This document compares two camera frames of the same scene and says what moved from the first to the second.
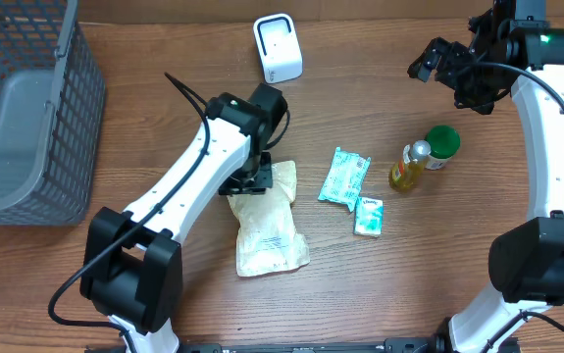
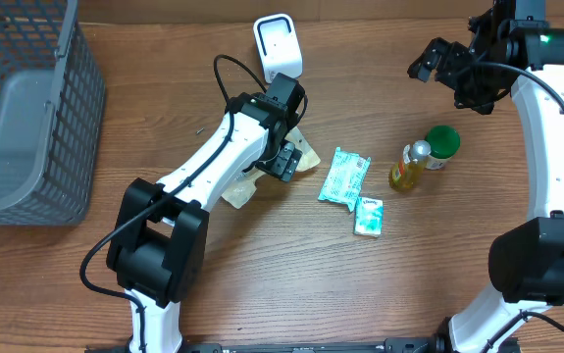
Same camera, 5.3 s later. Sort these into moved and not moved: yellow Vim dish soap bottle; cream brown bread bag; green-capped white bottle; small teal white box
Moved: cream brown bread bag
Not moved: green-capped white bottle; small teal white box; yellow Vim dish soap bottle
